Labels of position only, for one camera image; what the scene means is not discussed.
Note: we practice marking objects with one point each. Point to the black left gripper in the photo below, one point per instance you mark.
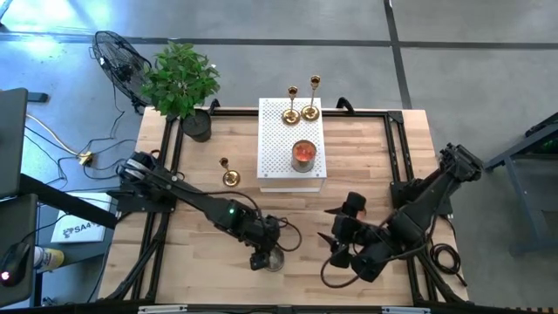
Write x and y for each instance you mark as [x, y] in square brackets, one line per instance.
[261, 235]

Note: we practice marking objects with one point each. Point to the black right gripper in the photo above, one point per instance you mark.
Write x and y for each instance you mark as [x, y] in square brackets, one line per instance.
[351, 229]

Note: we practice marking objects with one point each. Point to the silver candle jar picture label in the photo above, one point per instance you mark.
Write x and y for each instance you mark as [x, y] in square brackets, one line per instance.
[278, 261]

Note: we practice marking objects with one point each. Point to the silver candle jar orange wax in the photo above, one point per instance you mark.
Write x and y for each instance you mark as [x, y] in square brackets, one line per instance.
[304, 155]

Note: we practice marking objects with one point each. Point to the short brass candlestick holder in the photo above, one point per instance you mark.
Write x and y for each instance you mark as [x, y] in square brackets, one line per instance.
[231, 177]

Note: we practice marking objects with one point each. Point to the tall brass candlestick holder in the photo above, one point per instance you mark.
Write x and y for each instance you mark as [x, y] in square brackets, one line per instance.
[310, 113]

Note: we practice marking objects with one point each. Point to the medium brass candlestick holder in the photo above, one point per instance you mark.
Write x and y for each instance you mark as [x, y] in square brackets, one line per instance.
[291, 116]

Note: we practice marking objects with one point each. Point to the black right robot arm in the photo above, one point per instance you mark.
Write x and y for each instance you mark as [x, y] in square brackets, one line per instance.
[414, 213]

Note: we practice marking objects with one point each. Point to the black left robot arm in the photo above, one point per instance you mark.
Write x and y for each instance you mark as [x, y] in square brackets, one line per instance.
[196, 200]

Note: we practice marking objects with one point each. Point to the white perforated metal shelf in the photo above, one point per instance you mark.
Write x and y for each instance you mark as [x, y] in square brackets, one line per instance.
[274, 144]

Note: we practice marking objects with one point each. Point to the black plant pot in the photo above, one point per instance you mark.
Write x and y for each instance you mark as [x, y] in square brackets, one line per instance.
[197, 127]

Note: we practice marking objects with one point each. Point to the white printed cardboard box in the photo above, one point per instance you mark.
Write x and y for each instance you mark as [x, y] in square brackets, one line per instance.
[78, 229]

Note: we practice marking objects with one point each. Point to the grey metal stand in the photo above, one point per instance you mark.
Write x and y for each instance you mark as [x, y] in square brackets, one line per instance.
[523, 196]

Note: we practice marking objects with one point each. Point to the green leafy plant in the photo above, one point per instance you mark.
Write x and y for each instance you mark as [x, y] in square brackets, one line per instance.
[181, 80]

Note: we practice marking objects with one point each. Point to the yellow power plug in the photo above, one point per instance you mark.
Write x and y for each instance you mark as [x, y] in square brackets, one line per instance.
[86, 158]

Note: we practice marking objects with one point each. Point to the white and yellow can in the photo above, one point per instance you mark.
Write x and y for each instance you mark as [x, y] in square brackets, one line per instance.
[50, 258]

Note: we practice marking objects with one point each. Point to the black floor fan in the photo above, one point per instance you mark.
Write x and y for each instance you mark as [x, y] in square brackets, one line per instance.
[124, 70]

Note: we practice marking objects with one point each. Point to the black computer mouse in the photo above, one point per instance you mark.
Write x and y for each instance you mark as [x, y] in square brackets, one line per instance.
[15, 264]

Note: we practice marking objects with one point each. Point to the dark side desk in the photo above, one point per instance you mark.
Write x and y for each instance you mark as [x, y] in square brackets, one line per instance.
[17, 218]

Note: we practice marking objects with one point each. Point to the dark laptop computer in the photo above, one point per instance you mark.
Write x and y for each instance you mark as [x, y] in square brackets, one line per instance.
[13, 144]

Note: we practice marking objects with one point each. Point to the white frame bracket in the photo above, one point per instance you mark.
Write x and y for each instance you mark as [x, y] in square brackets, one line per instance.
[163, 309]
[405, 310]

